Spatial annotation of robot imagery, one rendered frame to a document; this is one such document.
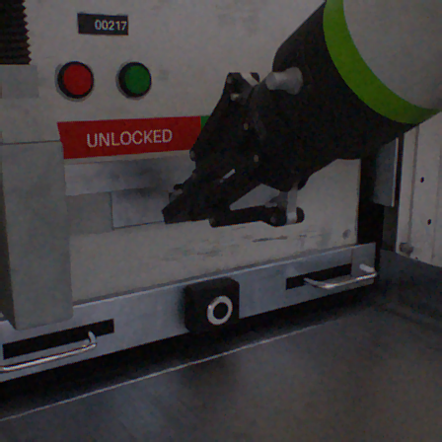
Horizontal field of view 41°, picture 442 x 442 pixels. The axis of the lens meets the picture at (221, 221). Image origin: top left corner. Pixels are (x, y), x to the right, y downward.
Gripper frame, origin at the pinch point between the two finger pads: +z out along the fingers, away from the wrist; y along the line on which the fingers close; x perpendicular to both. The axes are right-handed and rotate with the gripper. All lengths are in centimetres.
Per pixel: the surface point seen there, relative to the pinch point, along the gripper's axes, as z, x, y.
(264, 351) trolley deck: 9.9, 9.7, 15.2
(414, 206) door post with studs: 5.3, 36.0, 3.0
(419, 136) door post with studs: 0.7, 35.9, -5.0
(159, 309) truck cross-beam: 11.8, -0.5, 7.8
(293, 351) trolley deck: 8.4, 12.4, 16.1
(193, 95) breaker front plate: 1.6, 4.8, -12.1
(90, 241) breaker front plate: 8.6, -7.3, 0.0
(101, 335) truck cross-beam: 12.5, -7.2, 9.0
